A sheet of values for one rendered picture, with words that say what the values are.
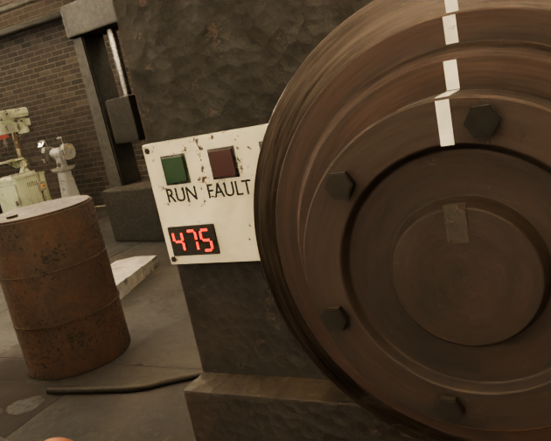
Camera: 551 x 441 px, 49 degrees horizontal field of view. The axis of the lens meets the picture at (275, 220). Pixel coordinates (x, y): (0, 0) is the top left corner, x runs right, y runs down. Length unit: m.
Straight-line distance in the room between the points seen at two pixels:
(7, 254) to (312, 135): 2.86
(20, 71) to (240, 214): 9.32
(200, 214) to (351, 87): 0.37
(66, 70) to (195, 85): 8.57
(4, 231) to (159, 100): 2.50
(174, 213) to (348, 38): 0.41
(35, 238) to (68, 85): 6.28
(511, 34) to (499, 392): 0.29
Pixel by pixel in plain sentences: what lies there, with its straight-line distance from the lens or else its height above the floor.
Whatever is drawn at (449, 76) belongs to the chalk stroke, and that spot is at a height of 1.27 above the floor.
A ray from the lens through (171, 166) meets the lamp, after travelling 0.85.
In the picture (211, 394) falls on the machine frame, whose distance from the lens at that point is 0.93.
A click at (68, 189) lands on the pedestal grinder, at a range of 9.24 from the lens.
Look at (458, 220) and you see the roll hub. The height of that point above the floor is 1.16.
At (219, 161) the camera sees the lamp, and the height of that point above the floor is 1.20.
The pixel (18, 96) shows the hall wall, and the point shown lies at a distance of 10.18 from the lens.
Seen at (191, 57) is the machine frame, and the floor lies 1.34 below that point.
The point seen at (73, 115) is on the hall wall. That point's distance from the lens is 9.44.
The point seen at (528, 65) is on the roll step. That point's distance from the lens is 0.51.
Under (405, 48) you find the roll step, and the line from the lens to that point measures 0.54.
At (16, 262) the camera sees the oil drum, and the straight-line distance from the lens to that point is 3.34.
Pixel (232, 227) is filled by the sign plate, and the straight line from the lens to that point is 0.83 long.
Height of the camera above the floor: 1.29
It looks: 13 degrees down
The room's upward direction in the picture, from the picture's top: 12 degrees counter-clockwise
